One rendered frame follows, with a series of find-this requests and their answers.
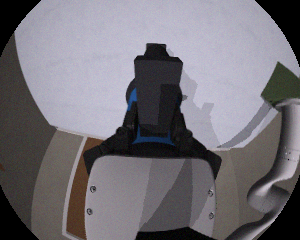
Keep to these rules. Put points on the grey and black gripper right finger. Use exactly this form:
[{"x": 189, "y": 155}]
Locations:
[{"x": 183, "y": 138}]

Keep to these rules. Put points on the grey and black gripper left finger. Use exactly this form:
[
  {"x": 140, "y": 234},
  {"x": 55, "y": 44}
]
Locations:
[{"x": 118, "y": 143}]

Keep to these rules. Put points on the blue electric kettle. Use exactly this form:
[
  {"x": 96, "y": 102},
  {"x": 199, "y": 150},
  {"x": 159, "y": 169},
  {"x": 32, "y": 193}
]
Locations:
[{"x": 157, "y": 79}]

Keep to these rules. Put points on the black round disk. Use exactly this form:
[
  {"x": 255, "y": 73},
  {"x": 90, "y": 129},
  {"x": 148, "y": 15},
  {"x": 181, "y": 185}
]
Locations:
[{"x": 132, "y": 85}]

